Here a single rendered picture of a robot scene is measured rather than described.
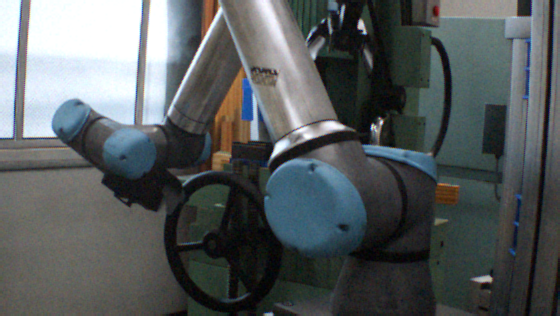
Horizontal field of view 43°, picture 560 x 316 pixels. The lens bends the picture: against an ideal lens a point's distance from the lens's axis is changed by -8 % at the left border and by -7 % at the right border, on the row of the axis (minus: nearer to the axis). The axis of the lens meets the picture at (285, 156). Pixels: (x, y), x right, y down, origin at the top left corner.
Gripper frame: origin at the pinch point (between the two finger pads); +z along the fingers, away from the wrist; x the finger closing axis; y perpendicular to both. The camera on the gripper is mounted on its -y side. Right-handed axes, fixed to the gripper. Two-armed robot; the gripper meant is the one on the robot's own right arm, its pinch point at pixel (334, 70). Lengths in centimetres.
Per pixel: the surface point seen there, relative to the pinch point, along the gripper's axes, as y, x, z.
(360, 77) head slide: -15.9, 10.2, 11.9
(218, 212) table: 17.6, -23.0, 25.7
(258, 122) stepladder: -75, -6, 73
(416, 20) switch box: -32.5, 26.5, 3.7
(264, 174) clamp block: 18.0, -14.4, 14.2
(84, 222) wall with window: -78, -71, 129
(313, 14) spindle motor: -14.4, -3.8, -5.4
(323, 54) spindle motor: -8.5, -1.2, 1.5
